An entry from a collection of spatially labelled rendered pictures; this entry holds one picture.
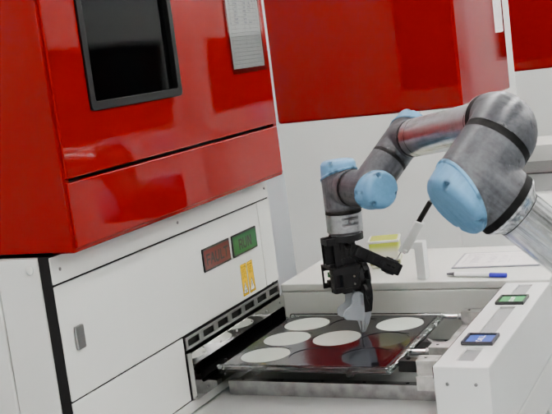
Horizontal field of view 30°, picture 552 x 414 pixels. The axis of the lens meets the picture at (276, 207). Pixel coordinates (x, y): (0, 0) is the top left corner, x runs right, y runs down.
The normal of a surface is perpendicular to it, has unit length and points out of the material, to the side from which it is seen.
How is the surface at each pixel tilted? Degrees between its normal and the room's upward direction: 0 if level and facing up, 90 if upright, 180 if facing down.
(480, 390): 90
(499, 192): 87
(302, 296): 90
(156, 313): 90
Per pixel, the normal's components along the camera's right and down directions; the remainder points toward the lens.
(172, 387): 0.90, -0.05
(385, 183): 0.48, 0.07
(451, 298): -0.42, 0.18
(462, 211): -0.68, 0.69
